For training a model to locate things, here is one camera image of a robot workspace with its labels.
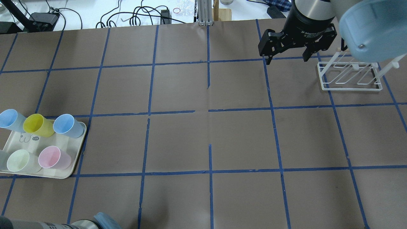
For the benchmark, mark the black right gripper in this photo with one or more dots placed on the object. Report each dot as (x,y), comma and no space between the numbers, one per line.
(304,24)

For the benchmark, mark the grey plastic cup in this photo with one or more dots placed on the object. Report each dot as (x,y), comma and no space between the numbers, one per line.
(4,156)

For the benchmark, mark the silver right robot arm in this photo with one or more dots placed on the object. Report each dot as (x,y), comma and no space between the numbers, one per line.
(372,30)

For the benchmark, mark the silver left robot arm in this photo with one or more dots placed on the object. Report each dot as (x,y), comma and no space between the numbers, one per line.
(99,221)

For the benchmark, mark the light blue cup middle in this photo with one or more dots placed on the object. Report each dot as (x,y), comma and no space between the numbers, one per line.
(67,125)

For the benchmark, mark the light blue cup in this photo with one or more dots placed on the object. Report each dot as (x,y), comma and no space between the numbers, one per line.
(67,125)
(12,120)

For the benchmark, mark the pink plastic cup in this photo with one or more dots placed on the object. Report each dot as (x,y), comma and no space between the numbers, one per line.
(53,157)

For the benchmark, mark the yellow plastic cup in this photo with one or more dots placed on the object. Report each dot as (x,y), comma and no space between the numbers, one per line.
(38,125)

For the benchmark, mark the light blue cup far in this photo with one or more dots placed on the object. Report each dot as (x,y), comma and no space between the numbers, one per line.
(12,120)

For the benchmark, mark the pale green plastic cup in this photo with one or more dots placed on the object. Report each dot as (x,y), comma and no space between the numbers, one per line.
(22,161)

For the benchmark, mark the blue plaid folded umbrella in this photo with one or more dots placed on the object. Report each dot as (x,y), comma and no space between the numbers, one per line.
(282,5)

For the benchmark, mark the black power adapter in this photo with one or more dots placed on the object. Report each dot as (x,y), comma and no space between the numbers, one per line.
(274,12)

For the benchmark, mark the wooden mug tree stand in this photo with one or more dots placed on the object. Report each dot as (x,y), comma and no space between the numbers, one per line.
(220,14)

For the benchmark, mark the black monitor stand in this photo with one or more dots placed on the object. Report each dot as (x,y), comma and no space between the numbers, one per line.
(31,22)

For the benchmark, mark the beige plastic tray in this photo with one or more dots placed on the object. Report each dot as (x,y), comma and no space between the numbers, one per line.
(35,144)

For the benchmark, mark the white wire cup rack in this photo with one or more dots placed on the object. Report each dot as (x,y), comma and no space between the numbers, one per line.
(342,72)

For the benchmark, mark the aluminium frame post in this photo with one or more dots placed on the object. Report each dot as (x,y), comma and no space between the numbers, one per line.
(204,12)

